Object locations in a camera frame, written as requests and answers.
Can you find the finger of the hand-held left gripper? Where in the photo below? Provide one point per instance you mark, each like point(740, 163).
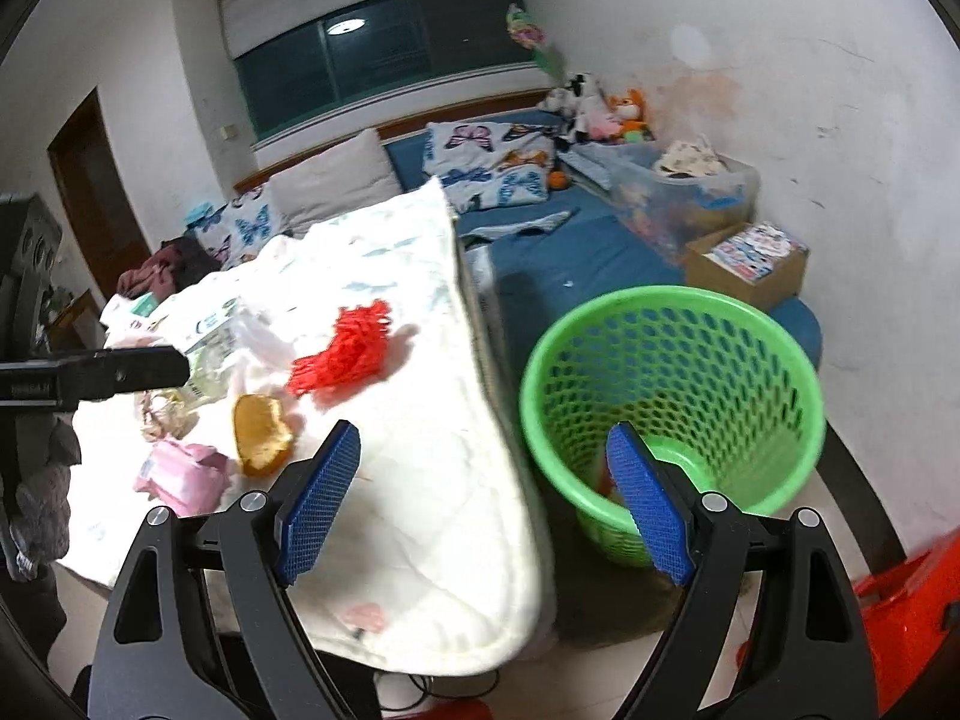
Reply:
point(112, 375)

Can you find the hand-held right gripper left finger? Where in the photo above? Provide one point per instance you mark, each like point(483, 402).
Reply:
point(322, 502)

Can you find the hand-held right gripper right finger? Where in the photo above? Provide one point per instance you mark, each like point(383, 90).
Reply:
point(649, 502)

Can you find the pink plastic packet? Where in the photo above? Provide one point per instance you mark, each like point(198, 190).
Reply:
point(180, 474)

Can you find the green plastic mesh basket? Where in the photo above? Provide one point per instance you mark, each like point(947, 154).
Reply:
point(675, 330)

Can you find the person's left hand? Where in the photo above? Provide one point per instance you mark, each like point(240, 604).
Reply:
point(41, 517)

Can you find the green white carton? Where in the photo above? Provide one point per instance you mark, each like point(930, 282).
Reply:
point(210, 345)

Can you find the brown wooden door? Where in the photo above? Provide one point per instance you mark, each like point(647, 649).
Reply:
point(97, 195)

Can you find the white quilt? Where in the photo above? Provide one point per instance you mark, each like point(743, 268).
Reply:
point(420, 465)

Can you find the dark clothes pile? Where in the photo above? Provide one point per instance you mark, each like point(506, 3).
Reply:
point(176, 259)

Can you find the white plastic bag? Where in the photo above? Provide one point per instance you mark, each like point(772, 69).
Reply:
point(259, 341)

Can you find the butterfly print pillow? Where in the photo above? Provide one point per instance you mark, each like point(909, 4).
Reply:
point(247, 225)
point(480, 165)

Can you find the cardboard box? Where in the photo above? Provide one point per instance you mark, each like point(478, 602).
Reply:
point(750, 291)

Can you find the blue mattress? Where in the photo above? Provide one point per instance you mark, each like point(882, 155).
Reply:
point(585, 262)

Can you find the stack of printed books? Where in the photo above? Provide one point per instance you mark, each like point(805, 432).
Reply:
point(757, 247)

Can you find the red plastic stool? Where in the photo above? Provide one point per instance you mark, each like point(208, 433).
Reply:
point(907, 615)

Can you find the beige pillow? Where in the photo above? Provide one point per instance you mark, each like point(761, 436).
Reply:
point(330, 180)

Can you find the clear plastic storage bin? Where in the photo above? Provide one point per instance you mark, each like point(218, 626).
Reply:
point(660, 210)

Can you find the grey cloth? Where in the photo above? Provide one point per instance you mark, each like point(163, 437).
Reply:
point(525, 225)

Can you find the small orange ball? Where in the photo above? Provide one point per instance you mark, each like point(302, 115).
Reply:
point(557, 180)

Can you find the dotted cloth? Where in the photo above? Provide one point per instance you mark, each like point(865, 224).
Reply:
point(686, 157)

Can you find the pink plush toy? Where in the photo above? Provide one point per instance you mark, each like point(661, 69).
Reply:
point(602, 124)

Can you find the orange fox plush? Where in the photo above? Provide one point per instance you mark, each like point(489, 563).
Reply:
point(628, 112)

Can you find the window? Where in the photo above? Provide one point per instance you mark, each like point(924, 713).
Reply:
point(375, 67)

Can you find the black white cow plush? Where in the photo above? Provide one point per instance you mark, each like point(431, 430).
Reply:
point(574, 101)

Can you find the colourful wall decoration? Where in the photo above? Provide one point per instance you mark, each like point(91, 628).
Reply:
point(529, 30)

